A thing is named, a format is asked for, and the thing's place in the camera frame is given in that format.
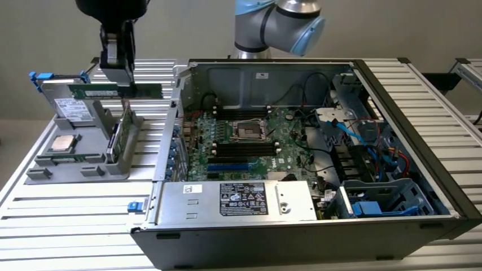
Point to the green ram stick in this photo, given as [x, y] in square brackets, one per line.
[94, 91]

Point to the green motherboard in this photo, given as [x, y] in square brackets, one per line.
[286, 146]

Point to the metal cpu socket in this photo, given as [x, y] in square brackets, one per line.
[247, 130]

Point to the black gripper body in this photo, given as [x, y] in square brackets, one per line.
[112, 8]

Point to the silver power supply unit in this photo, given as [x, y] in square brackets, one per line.
[234, 201]

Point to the silver hard disk with label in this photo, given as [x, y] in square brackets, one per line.
[71, 108]

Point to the black ram slot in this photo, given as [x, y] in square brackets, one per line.
[243, 114]
[243, 108]
[244, 151]
[244, 148]
[243, 111]
[243, 117]
[244, 144]
[244, 155]

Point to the grey metal disk bay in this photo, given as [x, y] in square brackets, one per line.
[395, 194]

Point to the blue disk caddy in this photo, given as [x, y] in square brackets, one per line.
[43, 76]

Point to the grey plastic parts rack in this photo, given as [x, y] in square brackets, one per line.
[94, 141]

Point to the silver cpu chip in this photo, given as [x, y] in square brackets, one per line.
[64, 143]

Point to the blue case latch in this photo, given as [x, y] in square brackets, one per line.
[136, 206]

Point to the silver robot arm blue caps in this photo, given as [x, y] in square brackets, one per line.
[271, 25]

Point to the blue expansion slot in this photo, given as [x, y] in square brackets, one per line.
[227, 167]

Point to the silver metal drive cage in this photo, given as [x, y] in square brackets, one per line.
[338, 115]

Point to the round coin cell battery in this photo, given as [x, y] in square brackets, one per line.
[288, 116]

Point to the open black pc case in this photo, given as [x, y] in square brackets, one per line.
[301, 242]

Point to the black expansion slot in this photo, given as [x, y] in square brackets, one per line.
[227, 161]

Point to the neighbouring metal slat table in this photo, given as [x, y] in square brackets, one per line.
[469, 73]

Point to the silver chipset heatsink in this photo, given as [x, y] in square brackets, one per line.
[282, 176]

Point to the green graphics card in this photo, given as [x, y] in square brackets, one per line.
[122, 132]

